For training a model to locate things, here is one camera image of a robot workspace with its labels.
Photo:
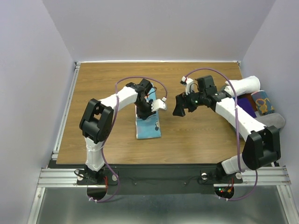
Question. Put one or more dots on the black mounting base plate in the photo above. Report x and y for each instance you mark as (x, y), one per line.
(150, 179)

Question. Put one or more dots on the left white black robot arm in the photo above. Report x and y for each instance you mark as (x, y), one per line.
(99, 118)

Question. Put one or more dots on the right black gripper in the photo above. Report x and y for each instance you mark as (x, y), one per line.
(181, 100)

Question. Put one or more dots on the white rolled towel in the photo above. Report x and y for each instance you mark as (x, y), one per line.
(244, 86)

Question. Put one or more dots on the blue polka dot towel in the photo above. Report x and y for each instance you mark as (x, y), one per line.
(147, 128)

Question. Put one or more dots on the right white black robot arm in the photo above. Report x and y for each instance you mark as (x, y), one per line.
(262, 143)

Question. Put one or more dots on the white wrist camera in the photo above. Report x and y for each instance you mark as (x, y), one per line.
(188, 83)
(158, 104)

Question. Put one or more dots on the aluminium extrusion frame rail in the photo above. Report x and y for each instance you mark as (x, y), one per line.
(270, 175)

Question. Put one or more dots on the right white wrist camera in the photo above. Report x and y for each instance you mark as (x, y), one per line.
(188, 83)

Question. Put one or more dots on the grey rolled towel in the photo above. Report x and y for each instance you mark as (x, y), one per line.
(273, 119)

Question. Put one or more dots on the yellow and blue cartoon towel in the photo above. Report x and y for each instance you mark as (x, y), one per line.
(263, 104)

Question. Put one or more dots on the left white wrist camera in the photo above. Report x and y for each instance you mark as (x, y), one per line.
(158, 104)

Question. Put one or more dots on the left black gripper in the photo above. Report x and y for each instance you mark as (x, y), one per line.
(144, 115)

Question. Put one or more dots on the purple rolled towel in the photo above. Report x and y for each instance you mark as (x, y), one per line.
(245, 104)

